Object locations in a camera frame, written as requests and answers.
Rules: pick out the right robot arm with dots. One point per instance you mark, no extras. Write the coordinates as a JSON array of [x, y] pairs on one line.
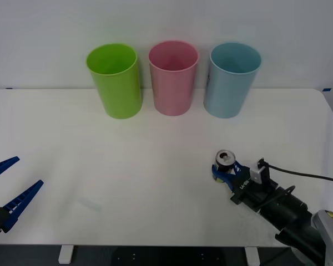
[[291, 212]]

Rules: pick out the green plastic bin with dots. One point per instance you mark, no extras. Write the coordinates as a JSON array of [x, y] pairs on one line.
[[119, 94]]

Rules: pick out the pink plastic bin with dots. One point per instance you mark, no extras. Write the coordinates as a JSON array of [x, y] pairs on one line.
[[172, 94]]

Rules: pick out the pale blue plastic bin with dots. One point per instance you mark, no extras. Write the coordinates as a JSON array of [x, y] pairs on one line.
[[227, 94]]

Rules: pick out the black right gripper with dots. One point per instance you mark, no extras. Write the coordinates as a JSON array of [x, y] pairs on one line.
[[245, 191]]

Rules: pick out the white table leg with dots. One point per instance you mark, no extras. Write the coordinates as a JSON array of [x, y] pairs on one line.
[[65, 254], [252, 255]]

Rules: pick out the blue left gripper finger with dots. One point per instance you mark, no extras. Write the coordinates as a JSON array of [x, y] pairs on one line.
[[1, 167], [22, 200]]

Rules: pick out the silver drink can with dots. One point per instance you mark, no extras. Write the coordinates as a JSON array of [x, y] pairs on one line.
[[224, 162]]

